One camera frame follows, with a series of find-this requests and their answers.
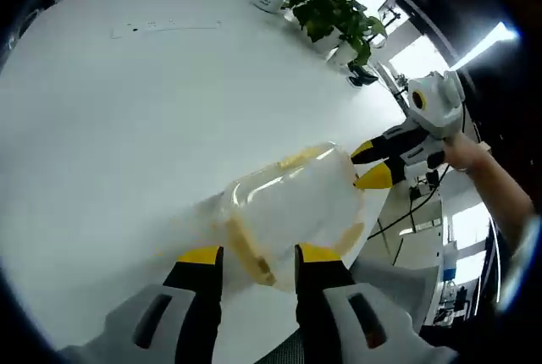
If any black cable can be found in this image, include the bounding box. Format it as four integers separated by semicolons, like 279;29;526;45
367;159;451;266

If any clear container with yellow buckles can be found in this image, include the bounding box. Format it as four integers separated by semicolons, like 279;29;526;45
208;141;368;294

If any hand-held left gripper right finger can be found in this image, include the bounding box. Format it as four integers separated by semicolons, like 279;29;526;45
293;242;459;364

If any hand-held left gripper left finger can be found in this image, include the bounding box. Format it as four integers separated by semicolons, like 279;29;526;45
56;245;224;364

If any person's right hand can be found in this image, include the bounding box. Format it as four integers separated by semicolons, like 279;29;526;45
441;132;489;175

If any small black object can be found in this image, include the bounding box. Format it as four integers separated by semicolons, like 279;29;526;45
346;64;379;88

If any green potted plant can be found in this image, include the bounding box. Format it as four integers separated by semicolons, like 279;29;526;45
281;0;389;69

